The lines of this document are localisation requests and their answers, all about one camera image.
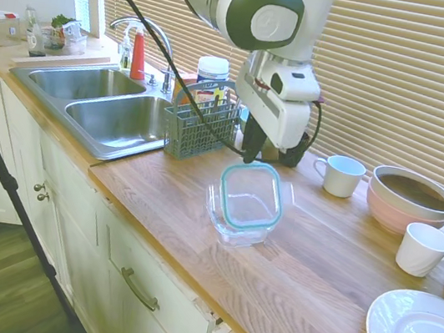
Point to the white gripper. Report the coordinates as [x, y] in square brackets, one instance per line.
[272, 115]

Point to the clear lid with teal seal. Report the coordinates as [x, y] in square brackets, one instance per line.
[253, 184]

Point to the square glass food container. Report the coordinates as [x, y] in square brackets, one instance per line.
[236, 238]

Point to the black cup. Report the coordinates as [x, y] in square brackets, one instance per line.
[291, 158]

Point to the grey plastic cutlery basket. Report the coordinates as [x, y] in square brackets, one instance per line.
[201, 138]

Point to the white wipes canister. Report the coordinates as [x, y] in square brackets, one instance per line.
[212, 72]

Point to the orange cardboard box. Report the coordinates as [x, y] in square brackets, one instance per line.
[186, 87]

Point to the white ceramic mug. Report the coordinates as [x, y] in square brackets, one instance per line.
[419, 253]
[342, 179]

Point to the chrome faucet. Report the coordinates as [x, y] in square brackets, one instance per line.
[168, 75]

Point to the chrome sink soap pump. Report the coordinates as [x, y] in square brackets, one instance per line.
[151, 80]

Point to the red spray bottle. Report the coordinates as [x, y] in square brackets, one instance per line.
[140, 56]

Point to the grey bowl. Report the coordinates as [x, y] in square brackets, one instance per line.
[386, 197]

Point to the stainless steel double sink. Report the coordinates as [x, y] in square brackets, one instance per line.
[110, 123]

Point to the clear soap bottle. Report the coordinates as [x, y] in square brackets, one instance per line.
[124, 56]

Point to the wide beige window blind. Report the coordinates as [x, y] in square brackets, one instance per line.
[406, 98]

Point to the pink bowl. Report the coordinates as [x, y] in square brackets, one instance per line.
[391, 220]

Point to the white kitchen cabinet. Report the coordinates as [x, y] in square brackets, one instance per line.
[67, 235]

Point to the bag of green vegetables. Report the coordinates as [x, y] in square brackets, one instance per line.
[67, 34]

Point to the round metal cabinet knob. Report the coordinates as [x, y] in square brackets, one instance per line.
[39, 187]
[44, 197]

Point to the dark sauce bottle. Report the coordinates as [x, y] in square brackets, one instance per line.
[33, 37]

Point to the black tripod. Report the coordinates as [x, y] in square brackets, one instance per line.
[7, 182]

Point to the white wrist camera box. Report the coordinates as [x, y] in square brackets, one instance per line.
[298, 83]

